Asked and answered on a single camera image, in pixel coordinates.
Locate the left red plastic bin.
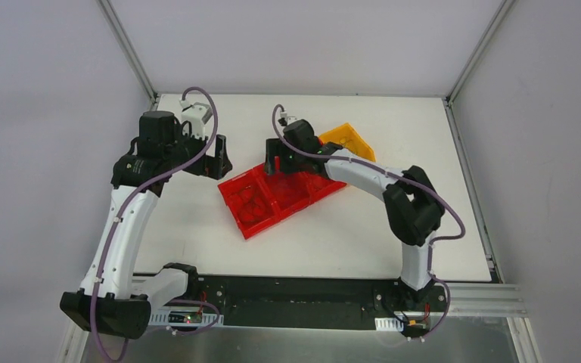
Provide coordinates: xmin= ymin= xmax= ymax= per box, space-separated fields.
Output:
xmin=218 ymin=168 xmax=280 ymax=240

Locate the middle red plastic bin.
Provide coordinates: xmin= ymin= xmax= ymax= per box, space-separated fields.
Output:
xmin=254 ymin=164 xmax=311 ymax=220

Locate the red plastic bin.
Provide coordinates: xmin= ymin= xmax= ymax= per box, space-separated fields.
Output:
xmin=218 ymin=168 xmax=280 ymax=240
xmin=300 ymin=172 xmax=347 ymax=205
xmin=254 ymin=164 xmax=311 ymax=220

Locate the dark cable bin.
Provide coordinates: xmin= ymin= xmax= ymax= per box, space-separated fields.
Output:
xmin=232 ymin=188 xmax=269 ymax=224

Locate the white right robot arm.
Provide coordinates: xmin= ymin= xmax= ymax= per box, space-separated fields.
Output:
xmin=264 ymin=119 xmax=445 ymax=310

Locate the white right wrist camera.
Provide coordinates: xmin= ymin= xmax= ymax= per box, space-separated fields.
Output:
xmin=278 ymin=111 xmax=297 ymax=127

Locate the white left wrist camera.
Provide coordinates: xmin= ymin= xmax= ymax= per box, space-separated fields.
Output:
xmin=179 ymin=100 xmax=213 ymax=139

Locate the right red plastic bin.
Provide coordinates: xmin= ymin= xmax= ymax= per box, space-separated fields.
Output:
xmin=300 ymin=172 xmax=347 ymax=205

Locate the yellow plastic bin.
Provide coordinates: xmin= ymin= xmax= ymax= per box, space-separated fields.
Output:
xmin=318 ymin=123 xmax=376 ymax=162

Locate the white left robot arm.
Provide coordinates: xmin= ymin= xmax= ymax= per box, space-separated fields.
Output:
xmin=60 ymin=104 xmax=232 ymax=340

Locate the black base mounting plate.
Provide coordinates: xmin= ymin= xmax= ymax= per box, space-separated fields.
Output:
xmin=151 ymin=275 xmax=448 ymax=336

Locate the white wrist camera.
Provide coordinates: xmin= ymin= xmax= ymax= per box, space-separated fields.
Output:
xmin=278 ymin=111 xmax=297 ymax=127
xmin=179 ymin=100 xmax=213 ymax=139

